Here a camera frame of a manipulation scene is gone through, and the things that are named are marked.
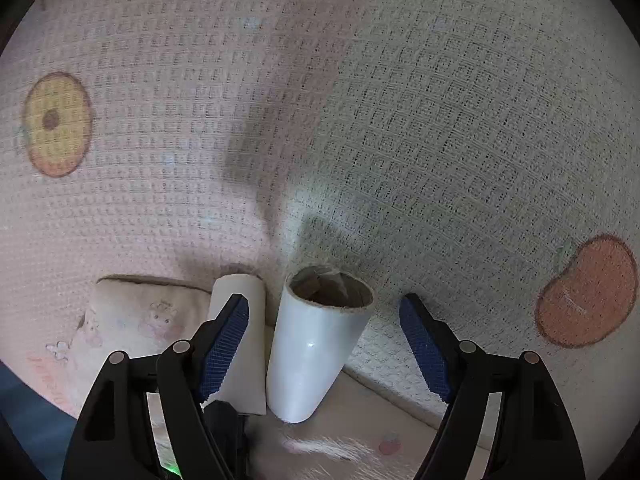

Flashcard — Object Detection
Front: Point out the pink printed pillow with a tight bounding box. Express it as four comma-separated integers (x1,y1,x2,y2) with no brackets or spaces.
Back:
27,275,213,418

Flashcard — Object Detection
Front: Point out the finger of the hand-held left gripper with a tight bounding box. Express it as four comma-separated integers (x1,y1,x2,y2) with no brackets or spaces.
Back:
202,400,249,480

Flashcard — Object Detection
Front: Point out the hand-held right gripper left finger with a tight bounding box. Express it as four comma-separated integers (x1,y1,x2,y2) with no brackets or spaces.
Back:
62,293,251,480

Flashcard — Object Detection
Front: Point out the pink printed sofa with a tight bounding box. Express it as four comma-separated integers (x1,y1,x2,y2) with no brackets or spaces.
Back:
0,0,640,480

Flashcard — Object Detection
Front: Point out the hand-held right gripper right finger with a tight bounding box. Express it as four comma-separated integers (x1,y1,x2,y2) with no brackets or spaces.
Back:
398,293,586,480

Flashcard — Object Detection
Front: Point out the white paper tube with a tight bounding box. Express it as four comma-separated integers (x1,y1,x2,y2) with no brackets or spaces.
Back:
265,266,376,423
207,272,268,417

